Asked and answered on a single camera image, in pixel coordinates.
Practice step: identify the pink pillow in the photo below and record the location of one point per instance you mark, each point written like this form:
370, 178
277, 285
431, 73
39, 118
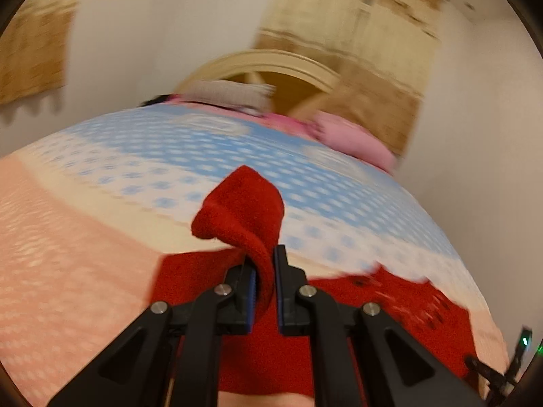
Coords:
346, 137

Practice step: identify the cream wooden headboard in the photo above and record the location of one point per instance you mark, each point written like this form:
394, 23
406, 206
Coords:
301, 84

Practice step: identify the beige side curtain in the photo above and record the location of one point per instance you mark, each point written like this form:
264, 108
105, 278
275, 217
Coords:
33, 48

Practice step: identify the polka dot bed quilt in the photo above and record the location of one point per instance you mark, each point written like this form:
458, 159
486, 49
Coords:
87, 212

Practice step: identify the pink bed sheet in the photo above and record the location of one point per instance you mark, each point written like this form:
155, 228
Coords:
270, 120

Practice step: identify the striped grey pillow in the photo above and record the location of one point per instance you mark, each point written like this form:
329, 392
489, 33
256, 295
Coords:
230, 95

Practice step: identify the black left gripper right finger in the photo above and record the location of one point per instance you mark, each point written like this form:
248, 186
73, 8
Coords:
360, 355

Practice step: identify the beige patterned curtain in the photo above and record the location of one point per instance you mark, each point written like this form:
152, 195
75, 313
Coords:
382, 50

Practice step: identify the red knitted sweater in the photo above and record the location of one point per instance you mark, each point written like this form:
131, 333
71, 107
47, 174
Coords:
245, 211

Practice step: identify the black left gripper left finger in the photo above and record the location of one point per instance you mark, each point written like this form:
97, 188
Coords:
168, 354

